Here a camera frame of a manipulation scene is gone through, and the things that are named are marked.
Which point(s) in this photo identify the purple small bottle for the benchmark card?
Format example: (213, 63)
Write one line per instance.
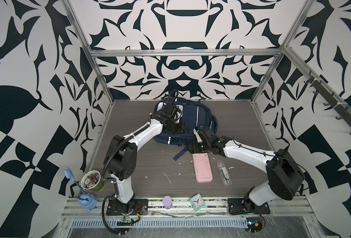
(167, 202)

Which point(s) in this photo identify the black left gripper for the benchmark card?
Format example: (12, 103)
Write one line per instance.
(181, 129)

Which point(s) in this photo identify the clear plastic bag with eraser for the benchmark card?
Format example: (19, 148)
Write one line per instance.
(224, 173)

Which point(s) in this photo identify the small circuit board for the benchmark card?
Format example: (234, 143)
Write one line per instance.
(254, 226)
(127, 221)

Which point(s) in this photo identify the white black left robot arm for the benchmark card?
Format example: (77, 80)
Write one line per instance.
(121, 159)

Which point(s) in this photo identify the navy blue school backpack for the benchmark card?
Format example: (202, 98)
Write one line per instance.
(194, 115)

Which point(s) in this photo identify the small circuit board left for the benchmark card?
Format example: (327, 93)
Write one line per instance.
(127, 221)

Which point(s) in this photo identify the pink pencil case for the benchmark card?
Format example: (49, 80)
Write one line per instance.
(202, 167)

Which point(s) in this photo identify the small circuit board right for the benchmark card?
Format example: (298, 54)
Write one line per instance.
(254, 226)

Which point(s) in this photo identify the light blue water bottle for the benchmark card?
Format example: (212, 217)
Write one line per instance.
(85, 200)

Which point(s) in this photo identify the white slotted cable duct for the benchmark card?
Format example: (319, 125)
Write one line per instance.
(167, 222)

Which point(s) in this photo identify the teal small alarm clock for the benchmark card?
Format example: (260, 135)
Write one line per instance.
(197, 202)

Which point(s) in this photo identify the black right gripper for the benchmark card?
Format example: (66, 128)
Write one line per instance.
(193, 145)

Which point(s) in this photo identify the green paper cup with items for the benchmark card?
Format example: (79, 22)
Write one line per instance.
(92, 181)

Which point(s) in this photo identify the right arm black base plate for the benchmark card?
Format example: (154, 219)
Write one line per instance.
(241, 206)

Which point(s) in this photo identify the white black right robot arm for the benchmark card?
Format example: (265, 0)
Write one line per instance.
(284, 175)

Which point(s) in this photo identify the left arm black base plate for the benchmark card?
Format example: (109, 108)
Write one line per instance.
(134, 206)

